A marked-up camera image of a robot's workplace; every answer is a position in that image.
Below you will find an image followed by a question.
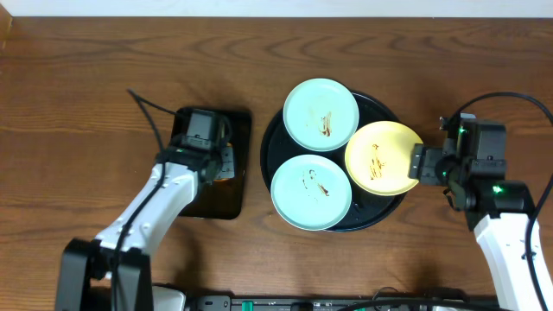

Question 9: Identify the left black cable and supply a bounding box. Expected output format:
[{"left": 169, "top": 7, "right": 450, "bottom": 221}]
[{"left": 110, "top": 88, "right": 182, "bottom": 311}]

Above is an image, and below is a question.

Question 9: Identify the right black cable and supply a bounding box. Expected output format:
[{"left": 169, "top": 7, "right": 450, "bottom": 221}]
[{"left": 447, "top": 91, "right": 553, "bottom": 311}]

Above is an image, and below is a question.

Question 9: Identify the lower light blue plate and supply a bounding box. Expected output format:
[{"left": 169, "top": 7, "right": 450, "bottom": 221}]
[{"left": 270, "top": 155, "right": 353, "bottom": 231}]

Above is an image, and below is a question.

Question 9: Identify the upper light blue plate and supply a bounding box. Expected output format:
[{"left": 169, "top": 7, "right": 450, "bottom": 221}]
[{"left": 283, "top": 78, "right": 360, "bottom": 152}]

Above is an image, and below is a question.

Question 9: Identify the light blue plate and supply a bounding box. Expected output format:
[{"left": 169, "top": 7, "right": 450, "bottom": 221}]
[
  {"left": 283, "top": 78, "right": 360, "bottom": 152},
  {"left": 270, "top": 155, "right": 353, "bottom": 231}
]

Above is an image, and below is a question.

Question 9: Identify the yellow plate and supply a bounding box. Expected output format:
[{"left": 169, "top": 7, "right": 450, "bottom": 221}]
[{"left": 344, "top": 121, "right": 423, "bottom": 196}]

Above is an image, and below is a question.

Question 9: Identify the green and yellow sponge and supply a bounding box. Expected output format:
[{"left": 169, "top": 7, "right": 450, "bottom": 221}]
[{"left": 214, "top": 143, "right": 235, "bottom": 181}]

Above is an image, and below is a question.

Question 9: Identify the black rectangular tray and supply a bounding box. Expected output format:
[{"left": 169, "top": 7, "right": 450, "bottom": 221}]
[{"left": 169, "top": 107, "right": 252, "bottom": 220}]

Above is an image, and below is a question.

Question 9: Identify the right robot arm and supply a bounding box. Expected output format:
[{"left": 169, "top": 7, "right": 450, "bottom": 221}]
[{"left": 409, "top": 118, "right": 552, "bottom": 310}]

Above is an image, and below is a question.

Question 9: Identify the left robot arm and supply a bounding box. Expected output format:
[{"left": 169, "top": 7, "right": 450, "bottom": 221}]
[{"left": 54, "top": 143, "right": 234, "bottom": 310}]

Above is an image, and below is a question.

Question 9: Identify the black cable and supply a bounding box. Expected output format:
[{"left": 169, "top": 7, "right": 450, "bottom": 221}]
[
  {"left": 447, "top": 91, "right": 553, "bottom": 311},
  {"left": 110, "top": 88, "right": 182, "bottom": 311}
]

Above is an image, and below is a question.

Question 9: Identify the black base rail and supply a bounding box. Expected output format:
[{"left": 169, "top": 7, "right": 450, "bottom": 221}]
[{"left": 184, "top": 295, "right": 499, "bottom": 311}]

